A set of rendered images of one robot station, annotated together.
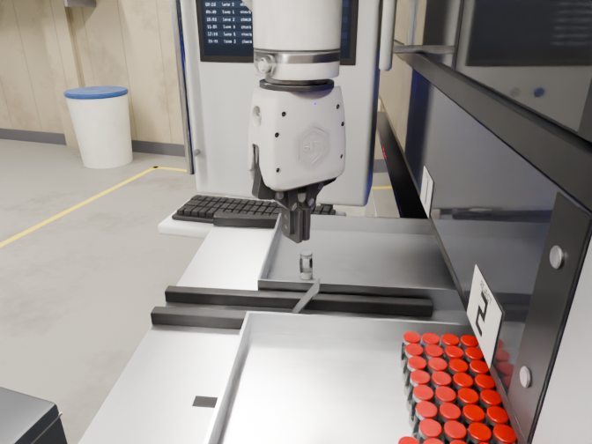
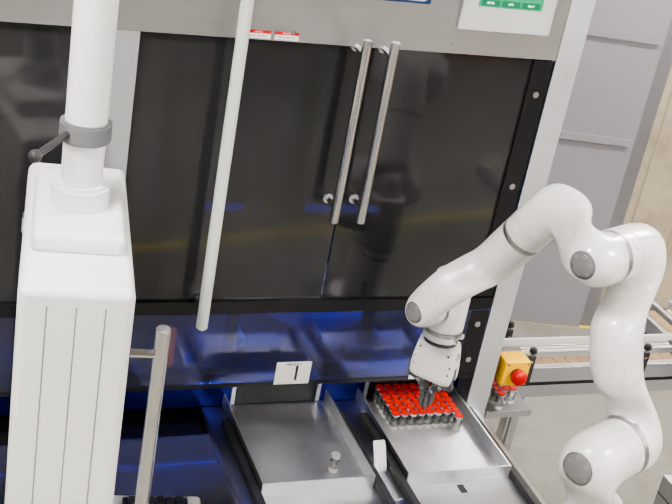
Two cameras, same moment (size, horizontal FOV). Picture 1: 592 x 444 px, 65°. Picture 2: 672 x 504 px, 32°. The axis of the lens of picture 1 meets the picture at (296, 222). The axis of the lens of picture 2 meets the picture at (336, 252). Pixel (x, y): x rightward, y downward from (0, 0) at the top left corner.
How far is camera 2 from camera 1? 2.83 m
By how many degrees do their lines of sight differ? 103
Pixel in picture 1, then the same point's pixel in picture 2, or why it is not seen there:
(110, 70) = not seen: outside the picture
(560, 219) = (476, 315)
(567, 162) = (475, 303)
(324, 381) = (422, 453)
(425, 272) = (292, 419)
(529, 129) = not seen: hidden behind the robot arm
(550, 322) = (477, 339)
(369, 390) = (418, 439)
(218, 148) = not seen: outside the picture
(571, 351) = (488, 338)
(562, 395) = (487, 349)
